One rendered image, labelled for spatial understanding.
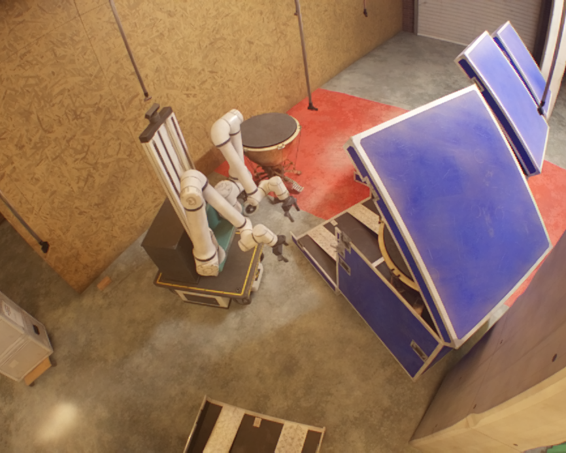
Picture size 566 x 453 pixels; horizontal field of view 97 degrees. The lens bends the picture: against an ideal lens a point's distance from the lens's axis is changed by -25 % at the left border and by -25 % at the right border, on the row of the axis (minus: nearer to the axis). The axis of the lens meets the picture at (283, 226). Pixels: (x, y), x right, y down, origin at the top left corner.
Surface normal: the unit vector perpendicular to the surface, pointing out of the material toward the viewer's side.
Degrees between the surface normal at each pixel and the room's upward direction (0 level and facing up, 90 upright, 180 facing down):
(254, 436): 2
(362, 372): 0
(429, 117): 38
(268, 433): 2
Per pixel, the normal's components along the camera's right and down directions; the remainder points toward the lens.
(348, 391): -0.15, -0.65
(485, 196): 0.19, -0.14
